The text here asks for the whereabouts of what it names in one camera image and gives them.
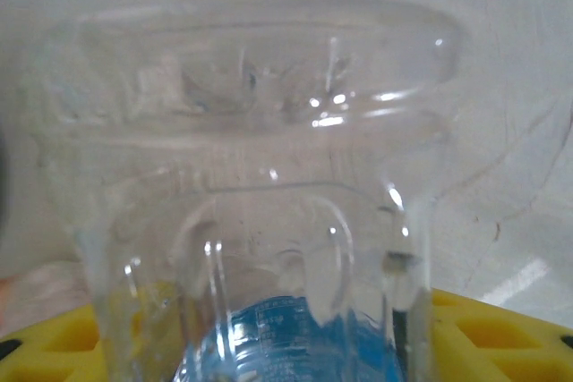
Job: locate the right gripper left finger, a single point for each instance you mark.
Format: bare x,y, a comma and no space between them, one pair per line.
67,364

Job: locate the clear bottle cyan label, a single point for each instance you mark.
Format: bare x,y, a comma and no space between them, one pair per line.
277,333

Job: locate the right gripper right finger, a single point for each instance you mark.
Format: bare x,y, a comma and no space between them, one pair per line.
492,355

